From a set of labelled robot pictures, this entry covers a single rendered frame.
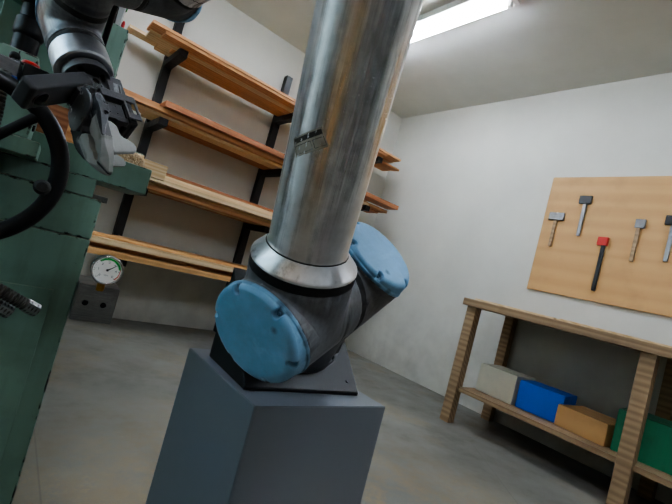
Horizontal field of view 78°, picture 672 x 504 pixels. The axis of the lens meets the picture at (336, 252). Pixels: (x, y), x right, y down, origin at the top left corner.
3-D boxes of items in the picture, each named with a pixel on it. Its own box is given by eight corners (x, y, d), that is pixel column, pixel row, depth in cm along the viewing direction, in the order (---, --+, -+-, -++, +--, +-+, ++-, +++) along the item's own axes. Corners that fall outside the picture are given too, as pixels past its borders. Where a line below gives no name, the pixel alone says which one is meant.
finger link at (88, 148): (138, 179, 67) (123, 134, 70) (100, 172, 62) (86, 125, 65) (129, 190, 68) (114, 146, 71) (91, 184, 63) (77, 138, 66)
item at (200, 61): (45, 330, 249) (158, -45, 260) (40, 309, 292) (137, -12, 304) (366, 362, 417) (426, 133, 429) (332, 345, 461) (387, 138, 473)
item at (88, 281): (68, 319, 88) (79, 282, 88) (67, 306, 98) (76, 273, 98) (112, 325, 93) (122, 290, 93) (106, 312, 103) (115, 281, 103)
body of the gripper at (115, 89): (144, 122, 69) (125, 70, 73) (90, 106, 62) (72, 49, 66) (122, 151, 73) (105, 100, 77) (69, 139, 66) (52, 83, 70)
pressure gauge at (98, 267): (83, 290, 87) (95, 252, 87) (82, 287, 90) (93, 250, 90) (116, 295, 90) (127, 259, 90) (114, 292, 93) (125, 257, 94)
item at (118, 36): (82, 65, 115) (98, 14, 116) (80, 73, 123) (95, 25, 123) (115, 80, 120) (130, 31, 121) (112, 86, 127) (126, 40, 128)
